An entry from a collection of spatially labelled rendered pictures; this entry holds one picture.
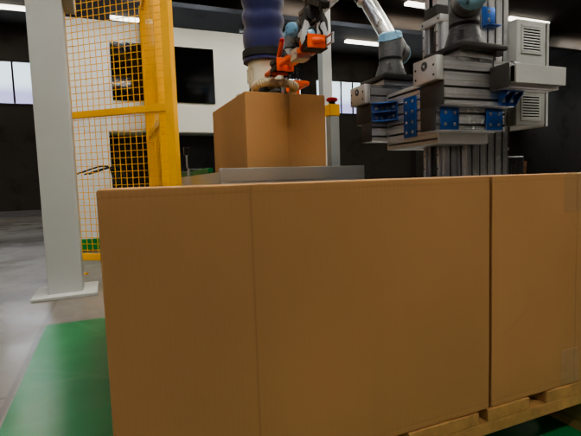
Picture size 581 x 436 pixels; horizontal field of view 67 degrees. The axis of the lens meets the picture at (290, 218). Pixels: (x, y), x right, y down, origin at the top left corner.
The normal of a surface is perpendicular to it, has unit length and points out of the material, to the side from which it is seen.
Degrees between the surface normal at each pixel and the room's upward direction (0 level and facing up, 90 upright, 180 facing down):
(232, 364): 90
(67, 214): 90
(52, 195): 90
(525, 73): 90
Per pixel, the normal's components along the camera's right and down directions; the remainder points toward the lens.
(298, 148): 0.40, 0.07
